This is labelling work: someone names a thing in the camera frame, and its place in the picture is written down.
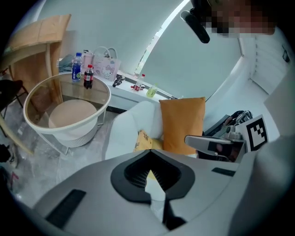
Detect pink cartoon tote bag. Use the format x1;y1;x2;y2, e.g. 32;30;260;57
92;47;122;82

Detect black chair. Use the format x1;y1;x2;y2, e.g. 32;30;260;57
0;79;30;116

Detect clear red-capped water bottle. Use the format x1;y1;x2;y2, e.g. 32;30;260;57
130;73;146;92

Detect person's right hand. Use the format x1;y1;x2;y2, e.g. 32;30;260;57
197;144;241;162

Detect teal cloth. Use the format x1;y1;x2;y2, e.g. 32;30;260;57
58;54;75;72

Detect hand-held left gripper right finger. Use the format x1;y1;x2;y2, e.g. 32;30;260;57
149;148;245;231

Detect person's beige shirt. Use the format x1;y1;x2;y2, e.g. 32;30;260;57
264;69;295;143

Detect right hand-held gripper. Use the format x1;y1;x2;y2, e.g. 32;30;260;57
184;114;270;162

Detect blue plastic drink bottle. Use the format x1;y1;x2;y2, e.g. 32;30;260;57
71;52;83;83

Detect grey roller blind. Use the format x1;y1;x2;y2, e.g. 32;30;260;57
140;0;242;102

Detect white armchair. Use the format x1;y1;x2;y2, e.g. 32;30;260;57
105;96;233;222

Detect pink bottle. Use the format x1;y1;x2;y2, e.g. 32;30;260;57
82;49;94;70

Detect black handheld gimbal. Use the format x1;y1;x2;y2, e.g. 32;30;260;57
112;75;126;88

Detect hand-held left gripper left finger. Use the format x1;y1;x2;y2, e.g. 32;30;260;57
33;148;170;236

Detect person's head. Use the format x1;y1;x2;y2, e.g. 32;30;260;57
191;0;277;35

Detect dark cola bottle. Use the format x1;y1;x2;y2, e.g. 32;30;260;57
83;64;94;90

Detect green translucent bottle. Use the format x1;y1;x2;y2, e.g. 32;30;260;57
146;83;159;98

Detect beige round stool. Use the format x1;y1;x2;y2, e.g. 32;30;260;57
47;99;99;148

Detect white window ledge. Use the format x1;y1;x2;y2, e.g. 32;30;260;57
59;69;178;113

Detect light wooden desk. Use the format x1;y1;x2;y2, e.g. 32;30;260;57
0;13;72;155

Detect black head camera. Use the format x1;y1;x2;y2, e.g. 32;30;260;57
180;0;211;44

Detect yellow book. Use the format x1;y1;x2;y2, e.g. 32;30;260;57
133;129;154;153

